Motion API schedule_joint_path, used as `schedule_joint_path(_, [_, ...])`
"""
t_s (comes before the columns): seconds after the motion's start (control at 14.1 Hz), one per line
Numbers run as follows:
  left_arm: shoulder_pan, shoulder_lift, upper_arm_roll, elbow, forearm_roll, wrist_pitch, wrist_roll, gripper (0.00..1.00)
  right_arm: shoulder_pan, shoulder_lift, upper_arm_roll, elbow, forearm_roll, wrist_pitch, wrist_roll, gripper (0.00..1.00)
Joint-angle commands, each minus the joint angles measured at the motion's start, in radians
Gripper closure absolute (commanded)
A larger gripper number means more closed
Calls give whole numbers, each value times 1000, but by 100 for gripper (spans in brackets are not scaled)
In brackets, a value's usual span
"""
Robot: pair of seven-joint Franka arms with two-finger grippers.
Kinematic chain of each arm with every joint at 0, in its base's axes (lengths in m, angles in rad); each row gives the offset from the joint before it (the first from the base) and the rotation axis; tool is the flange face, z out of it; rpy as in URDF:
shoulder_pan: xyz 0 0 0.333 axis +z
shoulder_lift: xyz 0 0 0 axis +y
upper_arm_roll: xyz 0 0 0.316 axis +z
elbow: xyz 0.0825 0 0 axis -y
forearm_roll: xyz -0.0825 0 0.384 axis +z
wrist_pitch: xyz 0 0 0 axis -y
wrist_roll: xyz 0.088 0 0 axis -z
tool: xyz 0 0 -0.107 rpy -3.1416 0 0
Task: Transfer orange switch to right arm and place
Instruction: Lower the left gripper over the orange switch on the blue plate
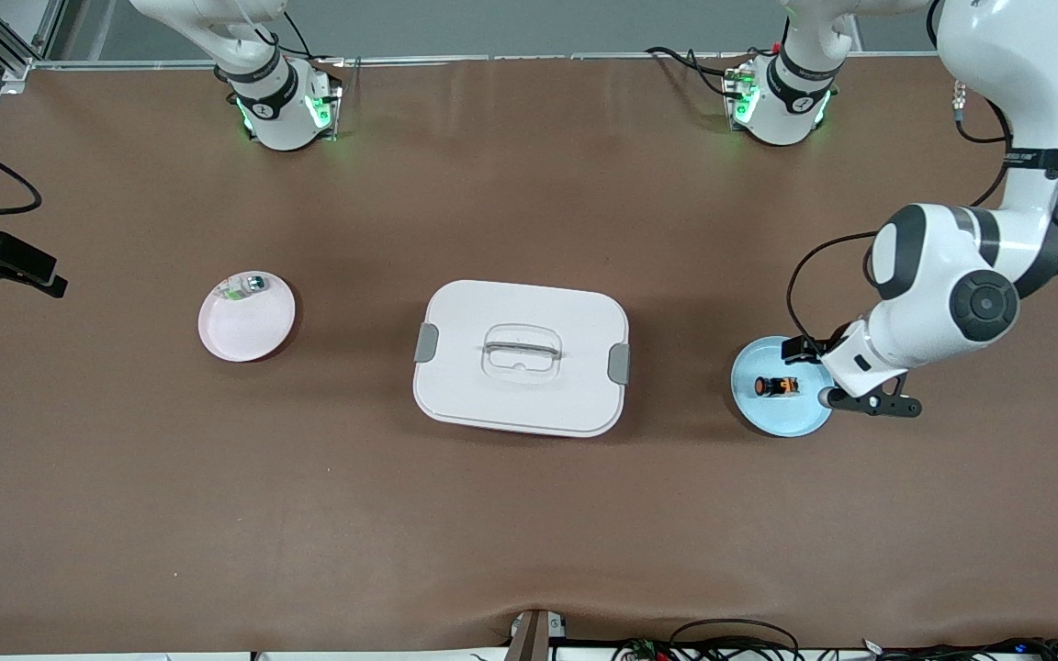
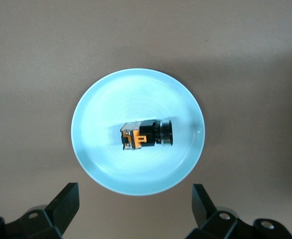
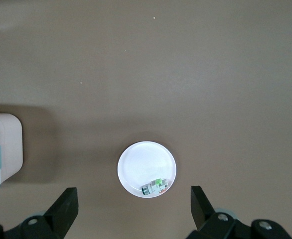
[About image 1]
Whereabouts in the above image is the light blue round plate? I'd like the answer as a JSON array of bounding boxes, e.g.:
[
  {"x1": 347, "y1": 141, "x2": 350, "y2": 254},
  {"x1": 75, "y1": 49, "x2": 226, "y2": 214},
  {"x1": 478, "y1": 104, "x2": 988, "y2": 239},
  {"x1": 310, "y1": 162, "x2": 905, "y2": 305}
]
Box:
[{"x1": 730, "y1": 335, "x2": 837, "y2": 439}]

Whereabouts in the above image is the pale pink round plate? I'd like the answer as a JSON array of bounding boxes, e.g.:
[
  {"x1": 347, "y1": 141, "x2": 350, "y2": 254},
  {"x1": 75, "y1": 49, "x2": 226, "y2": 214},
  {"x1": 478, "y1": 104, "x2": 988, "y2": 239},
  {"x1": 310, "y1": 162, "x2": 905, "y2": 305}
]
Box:
[{"x1": 197, "y1": 271, "x2": 297, "y2": 364}]

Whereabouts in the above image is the white lidded storage box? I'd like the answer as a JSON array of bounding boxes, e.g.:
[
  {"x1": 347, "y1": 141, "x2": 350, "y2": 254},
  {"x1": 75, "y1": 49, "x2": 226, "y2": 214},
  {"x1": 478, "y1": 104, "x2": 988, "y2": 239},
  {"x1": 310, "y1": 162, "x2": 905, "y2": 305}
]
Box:
[{"x1": 412, "y1": 279, "x2": 631, "y2": 439}]

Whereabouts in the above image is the black cable loop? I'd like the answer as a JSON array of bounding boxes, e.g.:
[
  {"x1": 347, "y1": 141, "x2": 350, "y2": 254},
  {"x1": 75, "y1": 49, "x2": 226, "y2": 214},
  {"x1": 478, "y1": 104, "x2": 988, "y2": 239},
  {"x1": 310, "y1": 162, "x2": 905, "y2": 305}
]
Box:
[{"x1": 670, "y1": 619, "x2": 801, "y2": 661}]

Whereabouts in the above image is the black left base cable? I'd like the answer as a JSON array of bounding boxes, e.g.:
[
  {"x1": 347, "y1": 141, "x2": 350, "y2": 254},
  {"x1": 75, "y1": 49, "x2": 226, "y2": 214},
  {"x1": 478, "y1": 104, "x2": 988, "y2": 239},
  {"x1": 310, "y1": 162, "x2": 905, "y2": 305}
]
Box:
[{"x1": 646, "y1": 46, "x2": 741, "y2": 100}]

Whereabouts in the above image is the black base cable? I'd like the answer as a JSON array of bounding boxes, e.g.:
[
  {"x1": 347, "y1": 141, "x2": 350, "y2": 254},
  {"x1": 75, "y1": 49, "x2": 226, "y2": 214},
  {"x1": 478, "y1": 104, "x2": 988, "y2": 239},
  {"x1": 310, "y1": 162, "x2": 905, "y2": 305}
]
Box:
[
  {"x1": 253, "y1": 7, "x2": 346, "y2": 67},
  {"x1": 646, "y1": 46, "x2": 741, "y2": 100}
]

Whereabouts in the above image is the coloured wire bundle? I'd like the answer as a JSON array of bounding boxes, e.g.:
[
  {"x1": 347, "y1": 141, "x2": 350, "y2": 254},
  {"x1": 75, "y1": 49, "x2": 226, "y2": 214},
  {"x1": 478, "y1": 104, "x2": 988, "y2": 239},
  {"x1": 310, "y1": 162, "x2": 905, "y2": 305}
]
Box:
[{"x1": 612, "y1": 638, "x2": 677, "y2": 661}]

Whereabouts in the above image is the black right base cable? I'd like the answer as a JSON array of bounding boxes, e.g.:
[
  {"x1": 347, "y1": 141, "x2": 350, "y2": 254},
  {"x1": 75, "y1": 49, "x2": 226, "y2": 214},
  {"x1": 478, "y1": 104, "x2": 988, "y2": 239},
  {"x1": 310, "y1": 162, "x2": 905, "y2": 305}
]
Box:
[{"x1": 253, "y1": 7, "x2": 346, "y2": 67}]

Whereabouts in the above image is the black cable bundle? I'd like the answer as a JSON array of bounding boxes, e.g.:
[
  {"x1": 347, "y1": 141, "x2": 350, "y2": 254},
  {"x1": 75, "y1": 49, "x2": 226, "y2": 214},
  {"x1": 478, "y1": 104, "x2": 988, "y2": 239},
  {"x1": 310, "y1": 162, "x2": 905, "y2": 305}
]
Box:
[{"x1": 860, "y1": 636, "x2": 1058, "y2": 661}]

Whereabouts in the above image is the metal camera post bracket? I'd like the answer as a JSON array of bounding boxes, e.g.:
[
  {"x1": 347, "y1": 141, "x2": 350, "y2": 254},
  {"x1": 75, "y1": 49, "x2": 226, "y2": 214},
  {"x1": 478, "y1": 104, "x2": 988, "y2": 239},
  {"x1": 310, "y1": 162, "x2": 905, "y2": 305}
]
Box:
[{"x1": 506, "y1": 609, "x2": 568, "y2": 661}]

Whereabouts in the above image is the aluminium table edge rail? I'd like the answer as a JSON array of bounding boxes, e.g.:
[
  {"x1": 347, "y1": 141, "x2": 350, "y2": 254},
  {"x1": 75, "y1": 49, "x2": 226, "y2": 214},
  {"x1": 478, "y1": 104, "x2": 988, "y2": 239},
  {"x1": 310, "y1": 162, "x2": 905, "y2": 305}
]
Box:
[{"x1": 28, "y1": 50, "x2": 943, "y2": 71}]

